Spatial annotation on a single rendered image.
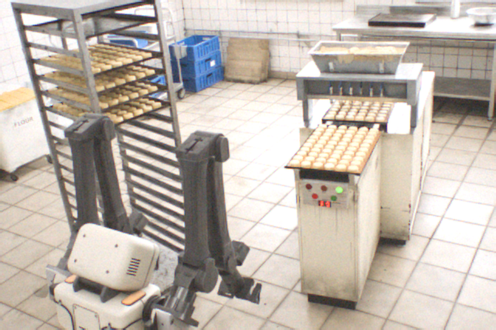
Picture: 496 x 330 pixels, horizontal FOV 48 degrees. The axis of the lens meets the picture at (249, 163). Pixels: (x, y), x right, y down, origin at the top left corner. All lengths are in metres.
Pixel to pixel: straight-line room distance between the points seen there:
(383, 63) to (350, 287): 1.30
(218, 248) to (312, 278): 1.69
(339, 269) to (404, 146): 0.86
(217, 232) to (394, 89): 2.09
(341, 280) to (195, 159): 1.93
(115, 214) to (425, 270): 2.31
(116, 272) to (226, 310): 1.93
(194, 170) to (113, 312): 0.43
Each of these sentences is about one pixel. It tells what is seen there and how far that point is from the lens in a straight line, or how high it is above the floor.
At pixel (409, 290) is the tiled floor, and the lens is 3.56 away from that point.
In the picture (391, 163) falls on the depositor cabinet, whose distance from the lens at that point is 3.58.
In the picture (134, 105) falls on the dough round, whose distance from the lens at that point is 3.10.
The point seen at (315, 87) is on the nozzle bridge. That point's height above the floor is 1.08.
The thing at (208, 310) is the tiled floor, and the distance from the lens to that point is 3.46.
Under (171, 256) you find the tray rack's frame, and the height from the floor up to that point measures 0.15.
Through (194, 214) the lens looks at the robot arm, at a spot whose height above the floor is 1.44.
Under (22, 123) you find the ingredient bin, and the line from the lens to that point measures 5.58.
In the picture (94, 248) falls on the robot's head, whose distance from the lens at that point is 1.62.
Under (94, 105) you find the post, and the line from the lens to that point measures 2.79.
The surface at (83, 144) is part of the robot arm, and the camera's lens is 1.75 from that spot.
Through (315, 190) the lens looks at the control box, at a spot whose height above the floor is 0.79.
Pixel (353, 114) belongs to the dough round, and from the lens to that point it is 3.57.
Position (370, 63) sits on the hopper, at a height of 1.26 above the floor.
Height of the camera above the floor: 2.18
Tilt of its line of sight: 25 degrees down
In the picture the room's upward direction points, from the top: 6 degrees counter-clockwise
